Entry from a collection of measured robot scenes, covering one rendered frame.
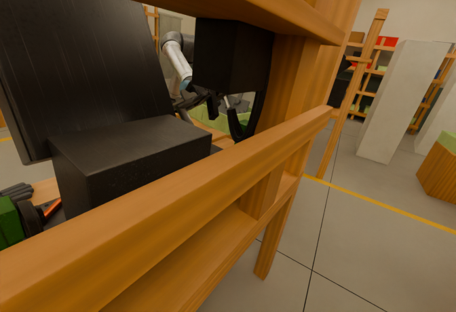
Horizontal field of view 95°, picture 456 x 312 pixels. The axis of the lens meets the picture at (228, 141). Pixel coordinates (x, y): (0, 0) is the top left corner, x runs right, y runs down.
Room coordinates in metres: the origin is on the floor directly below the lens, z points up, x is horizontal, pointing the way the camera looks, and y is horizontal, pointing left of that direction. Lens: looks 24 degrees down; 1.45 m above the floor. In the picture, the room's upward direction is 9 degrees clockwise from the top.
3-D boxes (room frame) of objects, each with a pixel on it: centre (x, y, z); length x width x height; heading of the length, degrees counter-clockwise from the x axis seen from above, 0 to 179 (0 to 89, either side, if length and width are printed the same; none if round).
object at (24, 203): (0.27, 0.33, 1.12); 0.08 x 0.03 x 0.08; 56
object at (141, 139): (0.43, 0.20, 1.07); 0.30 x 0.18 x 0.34; 146
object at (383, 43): (6.31, -3.61, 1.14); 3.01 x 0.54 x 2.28; 64
